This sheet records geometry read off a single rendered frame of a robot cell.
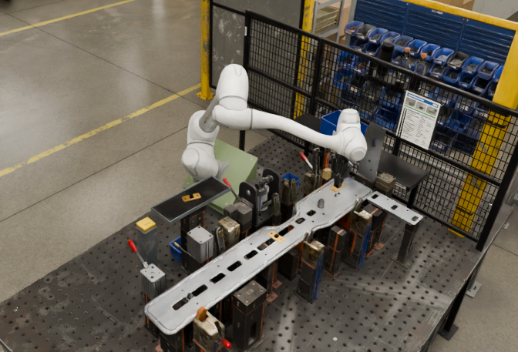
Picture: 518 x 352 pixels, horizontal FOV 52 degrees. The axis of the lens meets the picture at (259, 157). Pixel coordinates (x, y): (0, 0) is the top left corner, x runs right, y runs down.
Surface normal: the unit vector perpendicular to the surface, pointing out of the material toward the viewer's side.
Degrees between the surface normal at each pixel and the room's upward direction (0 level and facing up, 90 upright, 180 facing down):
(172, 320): 0
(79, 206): 0
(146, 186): 0
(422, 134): 90
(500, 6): 90
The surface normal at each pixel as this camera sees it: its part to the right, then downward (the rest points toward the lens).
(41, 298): 0.06, -0.83
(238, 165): -0.36, -0.33
